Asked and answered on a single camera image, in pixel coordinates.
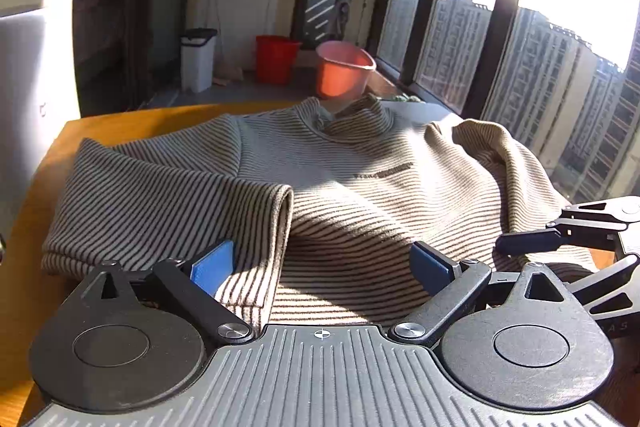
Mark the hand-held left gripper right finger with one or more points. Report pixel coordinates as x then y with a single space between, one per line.
425 265

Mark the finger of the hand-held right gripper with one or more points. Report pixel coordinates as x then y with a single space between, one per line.
612 284
530 241

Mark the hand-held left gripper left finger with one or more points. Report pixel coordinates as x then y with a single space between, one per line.
214 268

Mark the striped beige sweater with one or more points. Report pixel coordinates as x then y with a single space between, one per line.
360 192

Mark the apartment buildings outside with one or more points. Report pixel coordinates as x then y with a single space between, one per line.
565 92

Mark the white trash bin black rim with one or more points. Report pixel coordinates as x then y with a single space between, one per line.
198 62

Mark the orange plastic basin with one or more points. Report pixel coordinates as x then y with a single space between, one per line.
340 72

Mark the red plastic bucket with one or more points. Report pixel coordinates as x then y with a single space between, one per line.
274 59

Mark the hanging grey cloth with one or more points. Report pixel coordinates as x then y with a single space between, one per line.
344 14

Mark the white appliance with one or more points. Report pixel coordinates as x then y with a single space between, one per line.
30 57

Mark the dark window frame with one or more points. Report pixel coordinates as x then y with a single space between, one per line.
425 7

